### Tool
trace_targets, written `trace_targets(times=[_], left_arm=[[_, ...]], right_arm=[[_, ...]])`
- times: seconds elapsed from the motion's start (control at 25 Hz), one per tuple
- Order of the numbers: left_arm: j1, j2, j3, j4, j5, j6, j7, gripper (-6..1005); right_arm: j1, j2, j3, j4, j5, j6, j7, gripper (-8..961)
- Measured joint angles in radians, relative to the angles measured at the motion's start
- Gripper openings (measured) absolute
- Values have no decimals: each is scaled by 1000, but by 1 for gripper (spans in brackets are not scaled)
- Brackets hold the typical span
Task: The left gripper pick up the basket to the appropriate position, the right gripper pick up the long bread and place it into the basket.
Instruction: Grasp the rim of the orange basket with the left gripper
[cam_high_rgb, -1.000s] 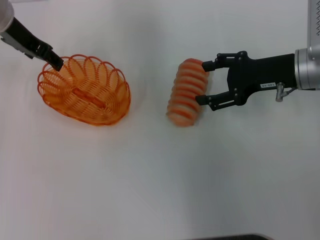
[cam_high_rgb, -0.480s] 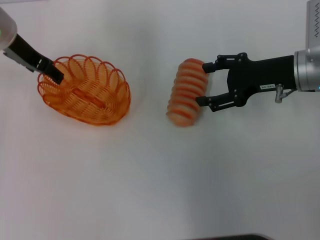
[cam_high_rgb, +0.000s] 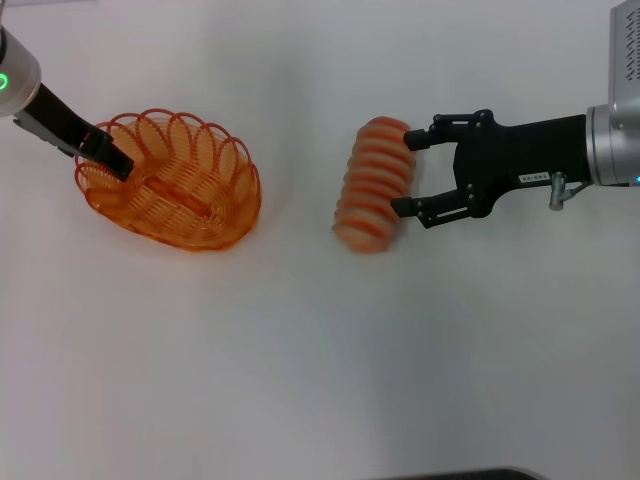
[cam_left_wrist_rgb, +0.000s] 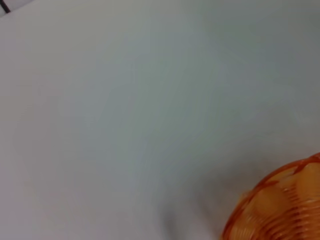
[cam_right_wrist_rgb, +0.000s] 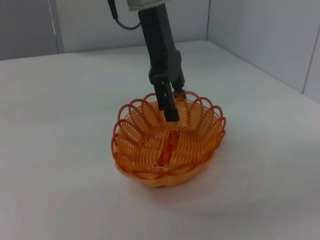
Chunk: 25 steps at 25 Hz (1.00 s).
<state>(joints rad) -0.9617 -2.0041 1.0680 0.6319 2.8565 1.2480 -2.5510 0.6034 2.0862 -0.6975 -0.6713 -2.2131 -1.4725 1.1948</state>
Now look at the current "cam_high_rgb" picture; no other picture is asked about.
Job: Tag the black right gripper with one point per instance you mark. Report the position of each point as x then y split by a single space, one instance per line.
515 155

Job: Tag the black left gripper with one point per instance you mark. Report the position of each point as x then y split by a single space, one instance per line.
57 117

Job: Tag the ridged orange striped bread loaf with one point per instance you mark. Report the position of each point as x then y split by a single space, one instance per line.
375 185

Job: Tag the orange woven plastic basket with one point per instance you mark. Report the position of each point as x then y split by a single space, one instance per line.
175 200

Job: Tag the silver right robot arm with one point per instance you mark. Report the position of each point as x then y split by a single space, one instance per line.
615 145

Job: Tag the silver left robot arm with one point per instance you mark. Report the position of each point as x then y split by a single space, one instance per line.
17 75

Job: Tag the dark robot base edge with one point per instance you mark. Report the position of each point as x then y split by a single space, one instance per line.
475 475

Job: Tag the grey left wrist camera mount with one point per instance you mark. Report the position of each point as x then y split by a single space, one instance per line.
37 135

